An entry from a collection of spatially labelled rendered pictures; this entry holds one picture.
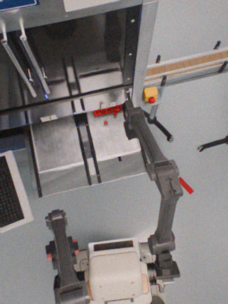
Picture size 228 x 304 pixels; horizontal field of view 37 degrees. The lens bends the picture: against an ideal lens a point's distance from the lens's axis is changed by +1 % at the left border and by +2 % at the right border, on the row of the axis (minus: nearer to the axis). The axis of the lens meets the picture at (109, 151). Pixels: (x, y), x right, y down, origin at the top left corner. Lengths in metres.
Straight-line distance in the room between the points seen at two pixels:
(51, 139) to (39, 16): 0.98
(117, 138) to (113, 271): 0.86
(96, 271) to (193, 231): 1.55
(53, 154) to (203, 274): 1.53
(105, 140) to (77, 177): 0.27
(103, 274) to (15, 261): 1.56
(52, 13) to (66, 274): 0.86
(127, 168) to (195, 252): 1.13
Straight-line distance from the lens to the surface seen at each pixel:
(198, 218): 2.87
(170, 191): 1.27
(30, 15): 1.19
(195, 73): 2.15
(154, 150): 1.35
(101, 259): 1.46
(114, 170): 1.95
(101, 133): 2.01
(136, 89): 1.82
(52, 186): 1.97
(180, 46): 3.34
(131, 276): 1.41
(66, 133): 2.03
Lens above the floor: 2.79
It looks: 75 degrees down
